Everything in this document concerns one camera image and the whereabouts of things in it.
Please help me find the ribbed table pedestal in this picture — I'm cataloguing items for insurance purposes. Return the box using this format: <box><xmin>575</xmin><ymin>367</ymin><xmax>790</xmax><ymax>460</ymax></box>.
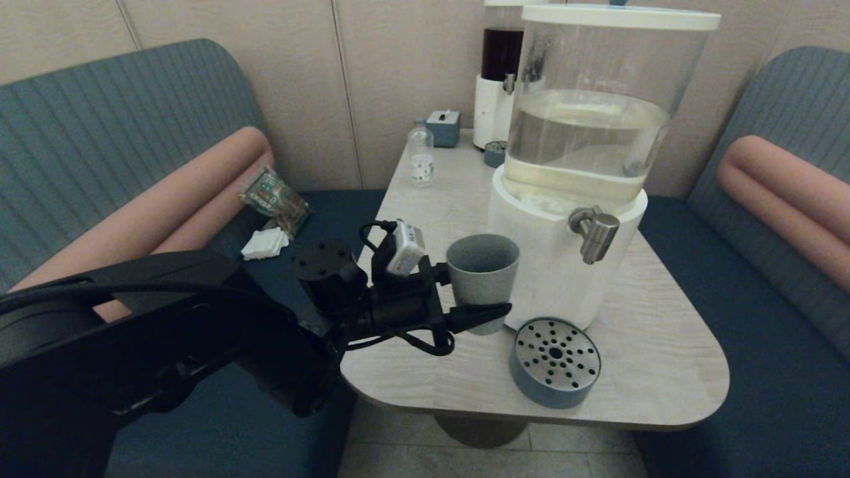
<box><xmin>434</xmin><ymin>414</ymin><xmax>530</xmax><ymax>449</ymax></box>

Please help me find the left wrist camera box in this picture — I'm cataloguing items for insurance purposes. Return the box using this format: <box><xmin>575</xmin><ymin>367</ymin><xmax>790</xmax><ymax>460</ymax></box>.
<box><xmin>384</xmin><ymin>220</ymin><xmax>426</xmax><ymax>277</ymax></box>

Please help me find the small blue box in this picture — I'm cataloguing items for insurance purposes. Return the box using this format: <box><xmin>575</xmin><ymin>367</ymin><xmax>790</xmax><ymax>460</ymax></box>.
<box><xmin>426</xmin><ymin>110</ymin><xmax>461</xmax><ymax>149</ymax></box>

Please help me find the blue perforated drip tray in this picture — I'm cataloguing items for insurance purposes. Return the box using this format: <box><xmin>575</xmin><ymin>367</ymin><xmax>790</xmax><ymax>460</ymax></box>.
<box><xmin>510</xmin><ymin>317</ymin><xmax>602</xmax><ymax>410</ymax></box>

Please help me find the dark drink dispenser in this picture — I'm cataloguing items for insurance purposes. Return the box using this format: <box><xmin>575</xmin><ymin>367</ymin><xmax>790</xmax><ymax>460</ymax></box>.
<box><xmin>473</xmin><ymin>0</ymin><xmax>532</xmax><ymax>151</ymax></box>

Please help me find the grey-blue plastic cup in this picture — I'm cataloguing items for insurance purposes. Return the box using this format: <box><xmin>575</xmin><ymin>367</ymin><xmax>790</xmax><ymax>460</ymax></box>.
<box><xmin>446</xmin><ymin>234</ymin><xmax>521</xmax><ymax>336</ymax></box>

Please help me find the large clear water dispenser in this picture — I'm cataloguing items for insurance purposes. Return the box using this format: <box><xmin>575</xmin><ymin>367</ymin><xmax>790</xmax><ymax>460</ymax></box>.
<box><xmin>488</xmin><ymin>3</ymin><xmax>722</xmax><ymax>331</ymax></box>

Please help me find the teal bench with snack packet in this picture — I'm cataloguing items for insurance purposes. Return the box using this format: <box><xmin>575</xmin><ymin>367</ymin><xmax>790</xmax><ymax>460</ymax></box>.
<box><xmin>0</xmin><ymin>39</ymin><xmax>387</xmax><ymax>478</ymax></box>

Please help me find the white napkin stack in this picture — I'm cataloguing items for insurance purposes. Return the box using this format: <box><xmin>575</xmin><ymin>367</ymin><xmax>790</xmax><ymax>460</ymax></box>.
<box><xmin>240</xmin><ymin>227</ymin><xmax>290</xmax><ymax>261</ymax></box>

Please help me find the metal dispenser tap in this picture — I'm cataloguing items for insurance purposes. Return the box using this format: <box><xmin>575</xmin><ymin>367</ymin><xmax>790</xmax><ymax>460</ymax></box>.
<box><xmin>568</xmin><ymin>206</ymin><xmax>621</xmax><ymax>266</ymax></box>

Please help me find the teal bench without items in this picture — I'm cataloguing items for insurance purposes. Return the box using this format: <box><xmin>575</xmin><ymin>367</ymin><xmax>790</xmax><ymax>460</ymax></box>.
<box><xmin>634</xmin><ymin>46</ymin><xmax>850</xmax><ymax>478</ymax></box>

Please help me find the small clear bottle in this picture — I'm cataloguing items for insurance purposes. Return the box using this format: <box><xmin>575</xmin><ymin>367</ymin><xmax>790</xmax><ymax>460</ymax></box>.
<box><xmin>408</xmin><ymin>118</ymin><xmax>436</xmax><ymax>189</ymax></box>

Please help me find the short pink bolster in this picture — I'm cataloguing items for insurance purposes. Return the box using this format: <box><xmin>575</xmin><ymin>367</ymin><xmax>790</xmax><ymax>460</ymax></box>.
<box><xmin>716</xmin><ymin>135</ymin><xmax>850</xmax><ymax>294</ymax></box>

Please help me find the long folded pink bolster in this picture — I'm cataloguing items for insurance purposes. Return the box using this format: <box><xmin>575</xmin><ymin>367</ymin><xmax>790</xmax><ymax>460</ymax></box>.
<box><xmin>8</xmin><ymin>126</ymin><xmax>275</xmax><ymax>324</ymax></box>

